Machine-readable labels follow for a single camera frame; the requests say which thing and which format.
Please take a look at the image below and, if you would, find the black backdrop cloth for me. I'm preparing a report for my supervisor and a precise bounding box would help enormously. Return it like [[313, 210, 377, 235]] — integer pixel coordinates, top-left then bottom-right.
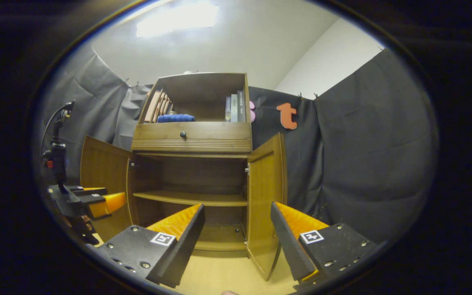
[[35, 41, 439, 244]]

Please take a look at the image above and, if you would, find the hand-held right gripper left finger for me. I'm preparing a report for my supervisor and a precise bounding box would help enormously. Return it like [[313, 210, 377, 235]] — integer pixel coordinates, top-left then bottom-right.
[[86, 204, 206, 288]]

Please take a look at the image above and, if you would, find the wooden double-door shoe cabinet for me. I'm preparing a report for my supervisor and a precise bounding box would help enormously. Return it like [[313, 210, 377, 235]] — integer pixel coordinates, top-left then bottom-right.
[[127, 73, 253, 252]]

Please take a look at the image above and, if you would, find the wooden inner shelf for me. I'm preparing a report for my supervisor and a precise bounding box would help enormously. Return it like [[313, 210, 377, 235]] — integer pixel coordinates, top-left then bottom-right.
[[133, 191, 248, 207]]

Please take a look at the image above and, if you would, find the wooden shoe cabinet door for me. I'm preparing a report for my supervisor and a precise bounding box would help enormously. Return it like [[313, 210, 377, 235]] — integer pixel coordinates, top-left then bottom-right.
[[245, 132, 288, 281], [80, 135, 133, 242]]

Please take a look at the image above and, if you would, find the folded blue cloth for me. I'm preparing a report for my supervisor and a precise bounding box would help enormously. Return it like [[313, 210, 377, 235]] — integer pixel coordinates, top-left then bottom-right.
[[157, 114, 196, 123]]

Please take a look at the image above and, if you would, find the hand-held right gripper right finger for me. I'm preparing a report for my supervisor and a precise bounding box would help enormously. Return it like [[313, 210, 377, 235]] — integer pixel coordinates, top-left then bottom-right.
[[270, 202, 378, 283]]

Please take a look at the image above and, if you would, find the black cable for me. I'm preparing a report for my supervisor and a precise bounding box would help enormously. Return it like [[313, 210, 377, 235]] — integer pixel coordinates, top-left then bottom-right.
[[41, 102, 73, 156]]

